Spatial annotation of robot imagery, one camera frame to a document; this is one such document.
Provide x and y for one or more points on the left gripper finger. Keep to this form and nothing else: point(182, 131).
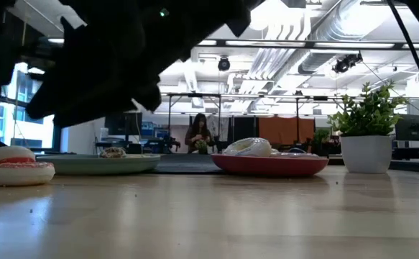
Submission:
point(87, 100)
point(148, 97)

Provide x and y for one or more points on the small chocolate drizzle donut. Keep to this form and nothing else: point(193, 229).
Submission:
point(112, 153)

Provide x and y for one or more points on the blue-grey plate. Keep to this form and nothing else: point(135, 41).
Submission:
point(94, 164)

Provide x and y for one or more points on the small pink donut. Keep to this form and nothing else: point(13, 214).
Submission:
point(21, 174)

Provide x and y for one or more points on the small orange donut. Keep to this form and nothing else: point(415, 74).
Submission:
point(4, 154)

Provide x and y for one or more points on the large white iced donut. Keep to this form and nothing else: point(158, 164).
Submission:
point(256, 147)

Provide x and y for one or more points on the pink plate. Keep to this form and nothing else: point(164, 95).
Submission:
point(270, 167)

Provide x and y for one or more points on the large pink iced donut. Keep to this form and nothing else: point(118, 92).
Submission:
point(295, 155)

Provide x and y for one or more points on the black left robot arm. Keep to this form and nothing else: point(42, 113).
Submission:
point(0, 43)

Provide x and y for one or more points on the black computer monitor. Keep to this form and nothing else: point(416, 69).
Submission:
point(123, 124)
point(410, 127)

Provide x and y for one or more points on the person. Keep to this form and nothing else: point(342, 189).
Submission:
point(198, 133)

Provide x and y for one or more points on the small green background plant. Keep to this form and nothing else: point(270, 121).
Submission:
point(201, 146)

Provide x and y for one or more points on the large window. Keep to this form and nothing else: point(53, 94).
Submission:
point(18, 129)

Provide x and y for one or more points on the dark round woven placemat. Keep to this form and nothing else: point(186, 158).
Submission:
point(187, 163)

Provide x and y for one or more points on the black ceiling speaker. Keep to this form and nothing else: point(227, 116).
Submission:
point(224, 64)

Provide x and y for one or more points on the black partition screen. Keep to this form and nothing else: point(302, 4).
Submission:
point(245, 133)

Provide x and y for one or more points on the orange partition screen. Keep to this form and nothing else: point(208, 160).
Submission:
point(284, 129)

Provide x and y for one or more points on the overhead light bar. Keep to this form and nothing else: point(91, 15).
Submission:
point(302, 44)

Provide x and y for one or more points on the black ceiling spotlight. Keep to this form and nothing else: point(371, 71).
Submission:
point(345, 63)

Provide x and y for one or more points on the green plant in white pot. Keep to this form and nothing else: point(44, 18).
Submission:
point(365, 151)

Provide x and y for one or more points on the black background rig frame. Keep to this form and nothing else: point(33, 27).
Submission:
point(194, 95)

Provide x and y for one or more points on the silver ventilation duct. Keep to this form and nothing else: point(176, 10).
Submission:
point(324, 54)

